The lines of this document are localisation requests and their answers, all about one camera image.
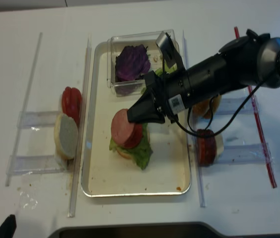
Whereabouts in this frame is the clear channel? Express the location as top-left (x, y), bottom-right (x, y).
top-left (6, 155), bottom-right (69, 176)
top-left (17, 111), bottom-right (61, 129)
top-left (216, 95), bottom-right (259, 115)
top-left (215, 143), bottom-right (273, 165)

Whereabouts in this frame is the stack of tomato slices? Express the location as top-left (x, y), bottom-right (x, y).
top-left (61, 87), bottom-right (82, 126)

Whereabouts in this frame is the clear plastic container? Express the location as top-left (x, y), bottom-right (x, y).
top-left (107, 29), bottom-right (180, 97)

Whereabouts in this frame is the sesame bun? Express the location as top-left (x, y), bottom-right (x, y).
top-left (192, 99), bottom-right (210, 117)
top-left (203, 95), bottom-right (222, 119)

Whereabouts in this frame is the bottom bun on tray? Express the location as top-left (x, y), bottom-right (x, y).
top-left (116, 123), bottom-right (152, 161)

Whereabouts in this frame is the pink meat slice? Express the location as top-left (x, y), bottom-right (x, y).
top-left (111, 109), bottom-right (136, 145)

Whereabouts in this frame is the green lettuce in container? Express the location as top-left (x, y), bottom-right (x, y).
top-left (148, 54), bottom-right (177, 77)

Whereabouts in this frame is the clear rail far left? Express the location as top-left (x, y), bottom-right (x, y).
top-left (5, 32), bottom-right (43, 187)

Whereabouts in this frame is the clear channel lower left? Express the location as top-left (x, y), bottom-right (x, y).
top-left (6, 155), bottom-right (69, 176)

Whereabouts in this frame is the clear rail of tray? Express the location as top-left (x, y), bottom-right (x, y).
top-left (182, 30), bottom-right (207, 208)
top-left (68, 36), bottom-right (92, 218)

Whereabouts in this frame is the clear channel upper right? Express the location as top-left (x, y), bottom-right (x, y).
top-left (216, 95), bottom-right (259, 115)

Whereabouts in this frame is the sesame bun rear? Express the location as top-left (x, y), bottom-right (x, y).
top-left (203, 95), bottom-right (222, 119)

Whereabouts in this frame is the sesame bun front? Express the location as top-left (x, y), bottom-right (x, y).
top-left (192, 99), bottom-right (210, 117)

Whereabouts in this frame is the purple cabbage leaf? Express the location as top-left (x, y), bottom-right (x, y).
top-left (115, 44), bottom-right (151, 82)

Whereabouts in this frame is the black object bottom left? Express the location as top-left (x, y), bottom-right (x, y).
top-left (0, 214), bottom-right (17, 238)

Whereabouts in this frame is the tomato slice on bun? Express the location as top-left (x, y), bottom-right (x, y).
top-left (123, 124), bottom-right (143, 149)

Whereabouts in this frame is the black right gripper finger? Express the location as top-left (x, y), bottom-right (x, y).
top-left (127, 90), bottom-right (165, 124)

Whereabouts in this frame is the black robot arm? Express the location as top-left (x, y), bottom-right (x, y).
top-left (127, 30), bottom-right (280, 123)

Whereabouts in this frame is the clear channel lower right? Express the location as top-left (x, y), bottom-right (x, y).
top-left (215, 143), bottom-right (273, 165)

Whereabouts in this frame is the metal baking tray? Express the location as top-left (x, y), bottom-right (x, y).
top-left (81, 42), bottom-right (191, 197)

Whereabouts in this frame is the clear rail left of tray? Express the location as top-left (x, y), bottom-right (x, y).
top-left (68, 36), bottom-right (92, 218)

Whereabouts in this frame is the red plastic rail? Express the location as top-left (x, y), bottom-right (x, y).
top-left (234, 26), bottom-right (278, 189)

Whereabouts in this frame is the clear channel upper left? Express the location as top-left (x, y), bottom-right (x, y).
top-left (17, 111), bottom-right (61, 129)

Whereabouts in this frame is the white bread bun half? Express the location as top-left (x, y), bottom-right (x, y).
top-left (54, 113), bottom-right (78, 160)

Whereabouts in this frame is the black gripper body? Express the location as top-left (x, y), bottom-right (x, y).
top-left (144, 71), bottom-right (178, 124)

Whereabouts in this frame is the black cable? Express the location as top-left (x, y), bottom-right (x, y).
top-left (162, 59), bottom-right (265, 136)

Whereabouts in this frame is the green lettuce leaf on bun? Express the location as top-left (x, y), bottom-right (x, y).
top-left (109, 123), bottom-right (153, 170)

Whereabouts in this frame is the clear rail right of tray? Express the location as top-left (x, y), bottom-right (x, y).
top-left (182, 30), bottom-right (207, 208)

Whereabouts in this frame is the white pusher block lower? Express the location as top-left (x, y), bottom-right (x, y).
top-left (214, 134), bottom-right (224, 158)

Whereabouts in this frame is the stack of dark meat slices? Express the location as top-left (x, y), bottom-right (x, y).
top-left (197, 129), bottom-right (217, 167)

